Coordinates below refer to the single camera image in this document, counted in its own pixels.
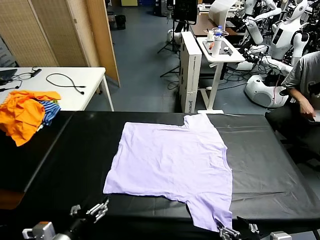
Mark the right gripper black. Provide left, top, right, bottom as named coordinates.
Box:
left=216, top=215, right=271, bottom=240

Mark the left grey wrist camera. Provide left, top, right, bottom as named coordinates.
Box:
left=21, top=221, right=56, bottom=240

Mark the black monitor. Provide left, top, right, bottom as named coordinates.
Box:
left=172, top=0, right=200, bottom=26

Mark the white height-adjustable desk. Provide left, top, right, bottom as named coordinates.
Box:
left=196, top=36, right=247, bottom=115

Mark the thick black cable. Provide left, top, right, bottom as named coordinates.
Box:
left=45, top=72, right=87, bottom=95

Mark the black tripod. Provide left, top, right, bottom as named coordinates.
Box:
left=157, top=13, right=182, bottom=55

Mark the black laptop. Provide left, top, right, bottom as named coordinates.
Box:
left=0, top=68, right=18, bottom=86

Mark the white tumbler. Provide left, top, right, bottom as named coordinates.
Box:
left=211, top=36, right=222, bottom=58

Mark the lavender t-shirt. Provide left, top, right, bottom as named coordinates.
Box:
left=102, top=113, right=235, bottom=233

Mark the black bin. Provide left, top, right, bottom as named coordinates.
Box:
left=114, top=14, right=127, bottom=31

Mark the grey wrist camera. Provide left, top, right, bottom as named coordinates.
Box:
left=21, top=221, right=56, bottom=240
left=269, top=231, right=293, bottom=240

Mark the seated person grey shirt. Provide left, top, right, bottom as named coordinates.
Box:
left=264, top=51, right=320, bottom=161

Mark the orange garment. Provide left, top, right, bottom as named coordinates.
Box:
left=0, top=89, right=62, bottom=147

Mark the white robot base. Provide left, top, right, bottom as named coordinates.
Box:
left=244, top=74, right=291, bottom=109

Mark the thin cable with adapter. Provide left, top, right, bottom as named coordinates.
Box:
left=11, top=66, right=43, bottom=81

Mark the tall white cardboard box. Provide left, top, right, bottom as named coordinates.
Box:
left=179, top=30, right=203, bottom=115

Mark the brown desk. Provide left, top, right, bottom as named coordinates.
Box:
left=189, top=13, right=247, bottom=37

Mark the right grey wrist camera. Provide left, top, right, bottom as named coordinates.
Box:
left=269, top=231, right=293, bottom=240

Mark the white humanoid robot dark chest-panel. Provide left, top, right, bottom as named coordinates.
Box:
left=271, top=0, right=311, bottom=66

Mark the white table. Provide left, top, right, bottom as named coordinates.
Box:
left=0, top=66, right=115, bottom=112

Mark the beige pegboard partition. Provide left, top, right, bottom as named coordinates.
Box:
left=0, top=0, right=101, bottom=68

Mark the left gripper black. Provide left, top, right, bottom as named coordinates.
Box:
left=66, top=197, right=110, bottom=237

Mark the wooden panel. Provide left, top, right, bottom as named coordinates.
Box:
left=84, top=0, right=121, bottom=88

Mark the black table cover sheet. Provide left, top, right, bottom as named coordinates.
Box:
left=24, top=111, right=320, bottom=240

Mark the blue striped garment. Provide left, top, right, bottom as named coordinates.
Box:
left=37, top=99, right=62, bottom=127

